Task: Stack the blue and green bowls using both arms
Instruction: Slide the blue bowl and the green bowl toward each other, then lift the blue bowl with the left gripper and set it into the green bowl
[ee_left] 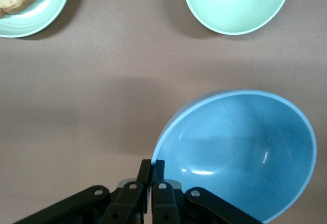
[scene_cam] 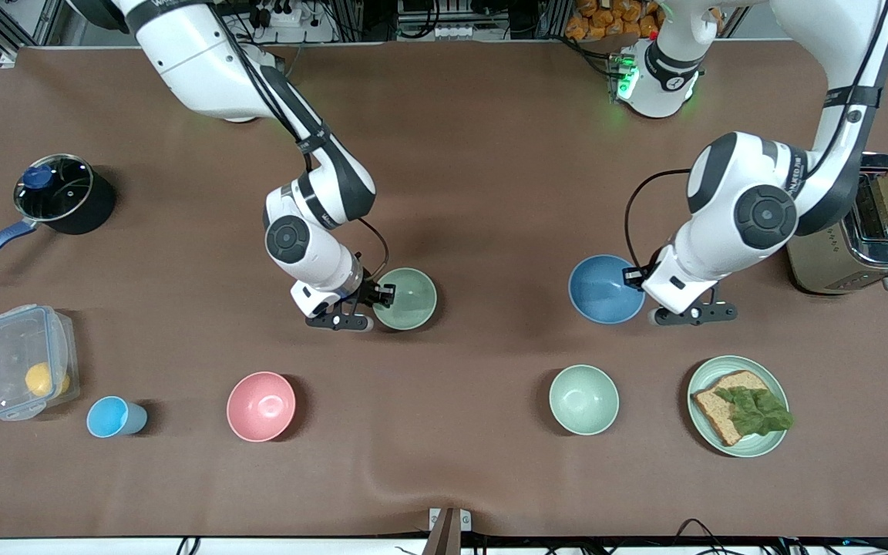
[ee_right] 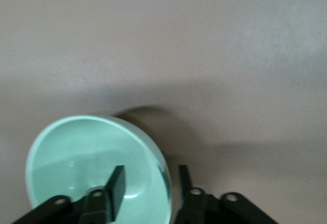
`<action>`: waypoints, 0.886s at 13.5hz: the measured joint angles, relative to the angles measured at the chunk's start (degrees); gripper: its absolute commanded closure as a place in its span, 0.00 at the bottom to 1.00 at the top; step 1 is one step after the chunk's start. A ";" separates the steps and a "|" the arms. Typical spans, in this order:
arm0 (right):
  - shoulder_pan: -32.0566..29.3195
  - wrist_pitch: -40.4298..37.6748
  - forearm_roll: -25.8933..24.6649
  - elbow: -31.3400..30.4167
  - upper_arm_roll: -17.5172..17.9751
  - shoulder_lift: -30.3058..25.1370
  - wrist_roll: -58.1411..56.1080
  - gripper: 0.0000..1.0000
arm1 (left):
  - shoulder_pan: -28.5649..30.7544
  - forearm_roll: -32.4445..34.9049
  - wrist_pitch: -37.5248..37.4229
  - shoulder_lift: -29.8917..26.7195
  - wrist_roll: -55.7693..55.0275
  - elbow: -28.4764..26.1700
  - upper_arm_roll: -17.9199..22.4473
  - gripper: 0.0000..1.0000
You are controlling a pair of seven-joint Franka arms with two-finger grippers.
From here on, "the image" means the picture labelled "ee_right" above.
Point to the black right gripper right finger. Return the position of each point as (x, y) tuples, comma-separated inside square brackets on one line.
[(194, 201)]

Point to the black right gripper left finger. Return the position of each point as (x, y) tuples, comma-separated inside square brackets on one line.
[(116, 190)]

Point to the pale green bowl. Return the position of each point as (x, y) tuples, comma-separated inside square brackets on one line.
[(84, 152)]

